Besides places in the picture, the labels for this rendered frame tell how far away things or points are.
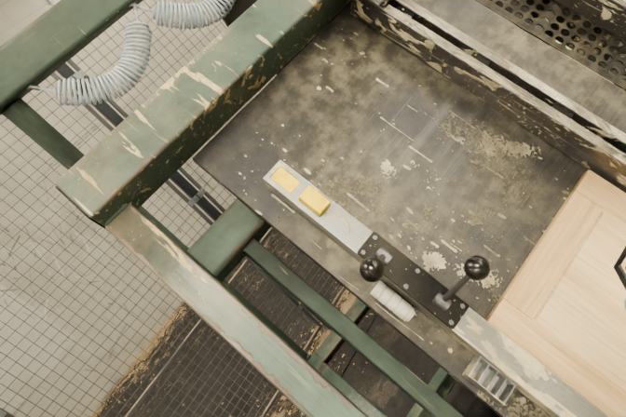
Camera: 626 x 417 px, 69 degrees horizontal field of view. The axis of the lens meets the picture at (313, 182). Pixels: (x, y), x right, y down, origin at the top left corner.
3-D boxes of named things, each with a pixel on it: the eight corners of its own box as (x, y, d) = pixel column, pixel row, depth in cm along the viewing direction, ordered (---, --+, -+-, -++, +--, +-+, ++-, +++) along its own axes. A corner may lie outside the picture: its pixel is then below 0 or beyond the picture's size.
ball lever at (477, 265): (443, 319, 74) (491, 276, 65) (424, 304, 75) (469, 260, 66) (451, 304, 77) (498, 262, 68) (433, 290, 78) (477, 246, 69)
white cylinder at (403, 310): (368, 294, 81) (404, 324, 79) (370, 291, 78) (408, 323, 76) (378, 281, 81) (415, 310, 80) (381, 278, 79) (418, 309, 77)
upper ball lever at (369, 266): (387, 269, 79) (372, 290, 66) (369, 255, 80) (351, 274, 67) (400, 252, 78) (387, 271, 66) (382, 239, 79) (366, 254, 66)
